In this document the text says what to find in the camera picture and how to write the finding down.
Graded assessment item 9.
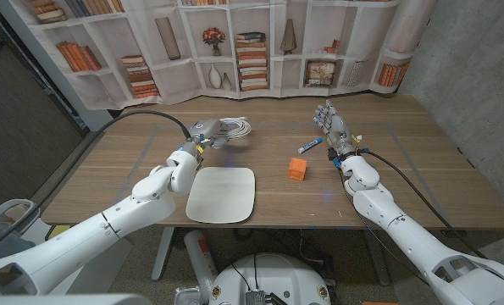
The white square paper plate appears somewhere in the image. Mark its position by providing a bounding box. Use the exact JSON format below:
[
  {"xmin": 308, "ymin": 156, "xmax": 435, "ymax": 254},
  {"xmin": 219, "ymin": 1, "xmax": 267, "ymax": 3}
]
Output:
[{"xmin": 185, "ymin": 166, "xmax": 257, "ymax": 225}]

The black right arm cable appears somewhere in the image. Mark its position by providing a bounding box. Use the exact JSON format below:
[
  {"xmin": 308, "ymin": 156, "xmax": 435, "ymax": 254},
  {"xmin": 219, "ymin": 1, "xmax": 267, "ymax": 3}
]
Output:
[{"xmin": 359, "ymin": 147, "xmax": 488, "ymax": 259}]

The orange block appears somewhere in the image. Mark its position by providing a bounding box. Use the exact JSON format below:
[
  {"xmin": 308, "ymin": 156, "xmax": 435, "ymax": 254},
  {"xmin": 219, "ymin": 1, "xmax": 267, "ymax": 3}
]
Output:
[{"xmin": 287, "ymin": 157, "xmax": 308, "ymax": 182}]

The white table leg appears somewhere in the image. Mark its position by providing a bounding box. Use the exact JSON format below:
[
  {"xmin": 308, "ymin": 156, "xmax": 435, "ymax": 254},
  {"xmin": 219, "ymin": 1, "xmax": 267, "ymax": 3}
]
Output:
[
  {"xmin": 363, "ymin": 230, "xmax": 390, "ymax": 286},
  {"xmin": 151, "ymin": 227, "xmax": 175, "ymax": 282}
]

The blue and white marker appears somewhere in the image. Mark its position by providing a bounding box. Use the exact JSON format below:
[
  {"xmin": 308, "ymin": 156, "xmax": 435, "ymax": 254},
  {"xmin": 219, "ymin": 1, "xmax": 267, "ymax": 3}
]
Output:
[{"xmin": 297, "ymin": 136, "xmax": 324, "ymax": 154}]

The white plastic chair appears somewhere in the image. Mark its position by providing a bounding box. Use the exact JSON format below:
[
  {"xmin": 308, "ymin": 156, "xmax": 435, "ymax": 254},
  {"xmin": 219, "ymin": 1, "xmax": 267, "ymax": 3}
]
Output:
[{"xmin": 0, "ymin": 198, "xmax": 41, "ymax": 238}]

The yellow and black floor object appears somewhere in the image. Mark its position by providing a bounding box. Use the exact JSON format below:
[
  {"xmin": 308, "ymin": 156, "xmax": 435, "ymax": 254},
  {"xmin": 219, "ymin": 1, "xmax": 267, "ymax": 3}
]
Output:
[{"xmin": 46, "ymin": 224, "xmax": 73, "ymax": 241}]

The white Ethernet cable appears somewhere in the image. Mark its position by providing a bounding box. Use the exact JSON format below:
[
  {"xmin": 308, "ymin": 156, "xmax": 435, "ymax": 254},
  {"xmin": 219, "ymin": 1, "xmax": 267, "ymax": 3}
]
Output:
[{"xmin": 217, "ymin": 117, "xmax": 252, "ymax": 141}]

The white cylinder with orange label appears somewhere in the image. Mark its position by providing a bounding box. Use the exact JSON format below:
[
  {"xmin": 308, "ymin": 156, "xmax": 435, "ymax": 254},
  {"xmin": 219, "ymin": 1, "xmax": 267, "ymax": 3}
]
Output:
[{"xmin": 183, "ymin": 230, "xmax": 219, "ymax": 293}]

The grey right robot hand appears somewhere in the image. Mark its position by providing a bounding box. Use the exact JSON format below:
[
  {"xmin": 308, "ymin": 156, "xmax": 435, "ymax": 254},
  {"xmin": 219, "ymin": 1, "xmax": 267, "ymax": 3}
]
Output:
[{"xmin": 313, "ymin": 99, "xmax": 358, "ymax": 157}]

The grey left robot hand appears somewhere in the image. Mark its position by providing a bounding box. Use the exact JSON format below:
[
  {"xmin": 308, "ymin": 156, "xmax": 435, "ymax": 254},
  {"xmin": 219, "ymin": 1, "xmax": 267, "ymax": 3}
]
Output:
[{"xmin": 187, "ymin": 118, "xmax": 231, "ymax": 150}]

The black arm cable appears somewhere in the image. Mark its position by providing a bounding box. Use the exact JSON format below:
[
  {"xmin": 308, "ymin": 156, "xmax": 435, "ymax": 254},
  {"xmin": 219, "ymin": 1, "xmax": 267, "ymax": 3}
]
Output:
[
  {"xmin": 0, "ymin": 109, "xmax": 192, "ymax": 258},
  {"xmin": 359, "ymin": 147, "xmax": 488, "ymax": 259}
]

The dark grey partition panel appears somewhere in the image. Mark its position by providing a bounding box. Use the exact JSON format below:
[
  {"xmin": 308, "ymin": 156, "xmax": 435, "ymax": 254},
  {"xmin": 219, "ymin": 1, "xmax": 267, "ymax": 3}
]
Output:
[{"xmin": 0, "ymin": 8, "xmax": 86, "ymax": 217}]

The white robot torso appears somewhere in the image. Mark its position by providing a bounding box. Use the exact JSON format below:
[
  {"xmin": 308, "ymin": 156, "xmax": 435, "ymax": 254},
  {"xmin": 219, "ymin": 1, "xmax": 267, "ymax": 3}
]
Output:
[{"xmin": 208, "ymin": 252, "xmax": 332, "ymax": 305}]

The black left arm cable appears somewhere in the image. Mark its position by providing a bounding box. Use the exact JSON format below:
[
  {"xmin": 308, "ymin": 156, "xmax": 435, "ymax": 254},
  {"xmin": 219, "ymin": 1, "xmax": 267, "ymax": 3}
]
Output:
[{"xmin": 0, "ymin": 109, "xmax": 192, "ymax": 258}]

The silver foil tray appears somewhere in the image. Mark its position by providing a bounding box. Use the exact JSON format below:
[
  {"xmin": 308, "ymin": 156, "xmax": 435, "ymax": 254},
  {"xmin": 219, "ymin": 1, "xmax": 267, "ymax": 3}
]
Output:
[{"xmin": 174, "ymin": 286, "xmax": 206, "ymax": 305}]

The printed bookshelf backdrop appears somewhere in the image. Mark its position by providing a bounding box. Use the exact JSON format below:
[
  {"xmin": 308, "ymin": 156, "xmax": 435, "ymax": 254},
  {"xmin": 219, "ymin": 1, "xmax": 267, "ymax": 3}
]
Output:
[{"xmin": 0, "ymin": 0, "xmax": 439, "ymax": 111}]

